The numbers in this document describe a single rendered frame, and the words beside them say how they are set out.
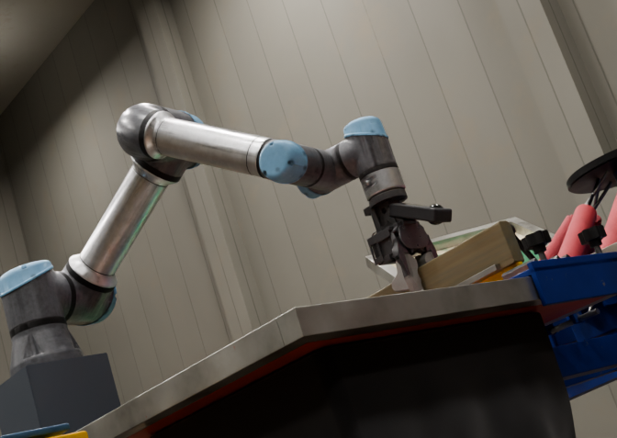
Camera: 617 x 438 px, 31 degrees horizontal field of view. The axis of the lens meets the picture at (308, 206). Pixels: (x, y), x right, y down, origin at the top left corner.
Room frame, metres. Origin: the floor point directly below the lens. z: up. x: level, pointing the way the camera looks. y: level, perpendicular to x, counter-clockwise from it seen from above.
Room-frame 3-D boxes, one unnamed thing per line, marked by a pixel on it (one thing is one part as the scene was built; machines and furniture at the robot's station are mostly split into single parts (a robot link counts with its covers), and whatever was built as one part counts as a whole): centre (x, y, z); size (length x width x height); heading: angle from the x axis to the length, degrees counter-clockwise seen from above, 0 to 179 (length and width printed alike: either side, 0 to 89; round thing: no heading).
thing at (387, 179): (1.95, -0.14, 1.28); 0.08 x 0.08 x 0.05
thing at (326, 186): (1.98, -0.05, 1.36); 0.11 x 0.11 x 0.08; 62
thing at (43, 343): (2.20, 0.61, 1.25); 0.15 x 0.15 x 0.10
